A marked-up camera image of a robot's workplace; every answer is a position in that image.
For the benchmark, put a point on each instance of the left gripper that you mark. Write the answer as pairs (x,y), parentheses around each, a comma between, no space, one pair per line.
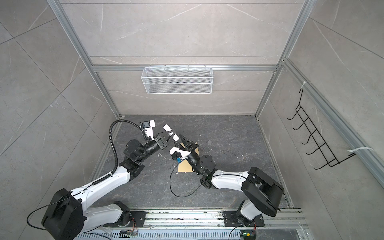
(160,141)

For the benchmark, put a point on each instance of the white wire mesh basket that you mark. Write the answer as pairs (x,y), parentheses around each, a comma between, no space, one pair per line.
(177,80)

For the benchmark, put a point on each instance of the yellow kraft envelope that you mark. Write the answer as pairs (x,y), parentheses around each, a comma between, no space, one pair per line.
(185,167)

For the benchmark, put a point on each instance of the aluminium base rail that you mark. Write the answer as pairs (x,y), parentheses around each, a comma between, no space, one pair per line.
(289,224)

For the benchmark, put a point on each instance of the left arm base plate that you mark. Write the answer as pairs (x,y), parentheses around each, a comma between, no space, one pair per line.
(135,218)

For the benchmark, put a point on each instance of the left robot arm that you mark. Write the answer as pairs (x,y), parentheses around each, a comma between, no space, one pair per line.
(70,213)

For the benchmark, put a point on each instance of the black wire hook rack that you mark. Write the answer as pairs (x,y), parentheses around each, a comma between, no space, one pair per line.
(315,136)

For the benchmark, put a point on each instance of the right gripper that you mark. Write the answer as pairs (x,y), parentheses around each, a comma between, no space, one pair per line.
(192,146)

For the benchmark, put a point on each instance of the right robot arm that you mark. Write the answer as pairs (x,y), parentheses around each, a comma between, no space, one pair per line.
(263,192)

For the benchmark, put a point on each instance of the white glue stick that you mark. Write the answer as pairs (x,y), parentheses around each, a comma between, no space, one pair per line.
(171,133)

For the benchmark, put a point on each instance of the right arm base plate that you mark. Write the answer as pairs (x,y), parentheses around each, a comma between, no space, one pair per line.
(233,219)

